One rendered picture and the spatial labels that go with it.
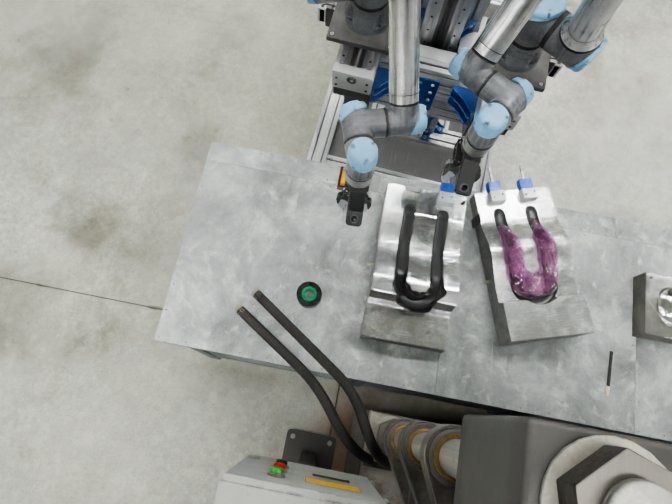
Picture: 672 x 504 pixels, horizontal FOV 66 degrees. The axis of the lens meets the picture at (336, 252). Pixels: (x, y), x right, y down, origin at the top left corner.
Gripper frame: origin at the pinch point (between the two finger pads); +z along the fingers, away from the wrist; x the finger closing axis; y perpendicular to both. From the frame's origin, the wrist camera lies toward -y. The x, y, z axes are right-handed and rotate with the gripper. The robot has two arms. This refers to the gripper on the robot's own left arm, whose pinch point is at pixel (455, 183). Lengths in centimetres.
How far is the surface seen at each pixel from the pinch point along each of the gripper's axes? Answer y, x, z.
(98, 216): -2, 150, 101
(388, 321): -42.3, 11.7, 15.0
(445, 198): -1.0, 0.5, 9.3
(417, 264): -24.1, 6.2, 10.1
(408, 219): -9.0, 10.7, 12.8
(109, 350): -64, 126, 101
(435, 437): -72, 9, -53
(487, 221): -3.5, -15.3, 15.4
